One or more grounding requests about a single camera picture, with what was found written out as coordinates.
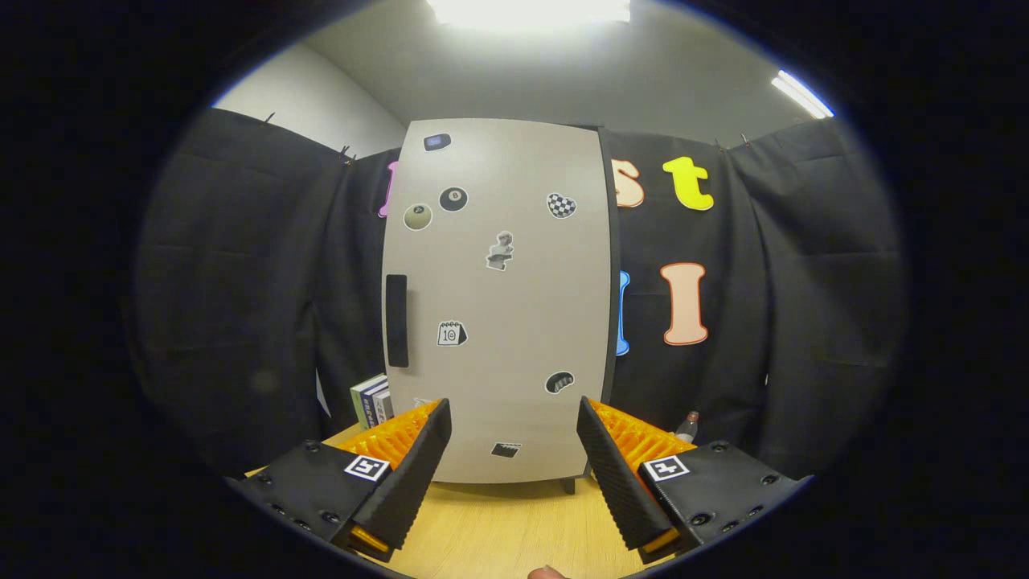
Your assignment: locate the black backdrop cloth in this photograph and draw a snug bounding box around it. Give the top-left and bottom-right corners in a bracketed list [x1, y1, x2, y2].
[121, 107, 909, 483]

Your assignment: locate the dark grey shoe cabinet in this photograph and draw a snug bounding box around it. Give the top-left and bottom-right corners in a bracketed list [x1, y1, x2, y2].
[379, 117, 623, 495]

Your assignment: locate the large ceiling light panel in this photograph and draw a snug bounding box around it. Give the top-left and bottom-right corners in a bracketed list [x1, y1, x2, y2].
[426, 0, 633, 29]

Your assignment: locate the light grey shoe cabinet door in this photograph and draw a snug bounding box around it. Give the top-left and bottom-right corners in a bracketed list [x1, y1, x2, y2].
[381, 118, 613, 485]

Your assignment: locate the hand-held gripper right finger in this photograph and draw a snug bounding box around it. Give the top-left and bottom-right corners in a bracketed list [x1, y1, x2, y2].
[576, 396, 811, 564]

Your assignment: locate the green spine book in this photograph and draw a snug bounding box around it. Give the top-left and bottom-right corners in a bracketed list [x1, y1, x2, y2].
[351, 374, 387, 429]

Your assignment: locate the dark blue spine book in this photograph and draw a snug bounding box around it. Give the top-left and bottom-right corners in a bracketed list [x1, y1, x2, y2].
[362, 380, 391, 427]

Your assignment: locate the black door handle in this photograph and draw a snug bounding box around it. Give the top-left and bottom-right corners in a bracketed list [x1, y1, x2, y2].
[385, 274, 410, 368]

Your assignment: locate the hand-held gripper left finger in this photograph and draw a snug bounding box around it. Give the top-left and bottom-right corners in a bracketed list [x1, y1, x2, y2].
[228, 398, 453, 564]

